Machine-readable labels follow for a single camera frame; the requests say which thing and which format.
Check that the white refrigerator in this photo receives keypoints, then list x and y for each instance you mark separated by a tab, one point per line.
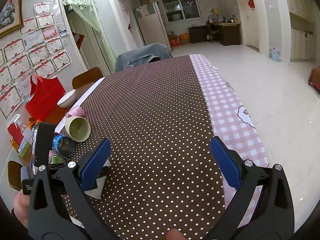
151	24

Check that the near wooden chair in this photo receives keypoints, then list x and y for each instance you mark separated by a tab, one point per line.
14	175

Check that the brown polka dot tablecloth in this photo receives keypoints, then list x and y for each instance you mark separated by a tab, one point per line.
137	110

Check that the green door curtain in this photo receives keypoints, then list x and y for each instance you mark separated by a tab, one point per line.
87	11

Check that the right hand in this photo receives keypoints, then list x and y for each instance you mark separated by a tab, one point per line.
174	234

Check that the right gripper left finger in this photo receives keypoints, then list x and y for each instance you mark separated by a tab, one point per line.
59	208

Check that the light blue trash bin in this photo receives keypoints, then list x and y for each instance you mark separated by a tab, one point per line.
274	54

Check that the left hand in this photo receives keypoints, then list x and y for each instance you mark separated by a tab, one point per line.
21	208

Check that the red gift bag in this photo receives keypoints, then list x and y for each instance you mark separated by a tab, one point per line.
44	96

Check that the grey covered chair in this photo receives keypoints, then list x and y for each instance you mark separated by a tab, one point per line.
143	55

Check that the pink plastic cup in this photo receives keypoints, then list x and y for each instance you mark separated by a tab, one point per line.
75	111

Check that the dark wooden desk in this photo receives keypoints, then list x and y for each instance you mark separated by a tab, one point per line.
227	34

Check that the window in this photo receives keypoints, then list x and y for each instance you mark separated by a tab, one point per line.
178	10

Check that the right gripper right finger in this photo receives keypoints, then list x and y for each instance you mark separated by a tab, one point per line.
273	217

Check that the light green plastic cup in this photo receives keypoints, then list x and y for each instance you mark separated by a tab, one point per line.
78	128

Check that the red envelope box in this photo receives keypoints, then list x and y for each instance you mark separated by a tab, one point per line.
15	131

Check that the framed picture on wall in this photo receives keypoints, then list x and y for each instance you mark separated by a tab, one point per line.
11	17

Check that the wooden chair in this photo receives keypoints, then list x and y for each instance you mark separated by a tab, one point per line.
90	76
14	175

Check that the black blue towel can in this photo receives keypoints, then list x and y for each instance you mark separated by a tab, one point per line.
63	145

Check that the white strip table runner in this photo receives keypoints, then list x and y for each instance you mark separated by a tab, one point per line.
86	90

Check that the white ceramic bowl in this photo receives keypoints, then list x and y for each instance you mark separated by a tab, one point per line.
68	99

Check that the wooden chair back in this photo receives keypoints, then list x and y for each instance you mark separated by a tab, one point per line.
90	76

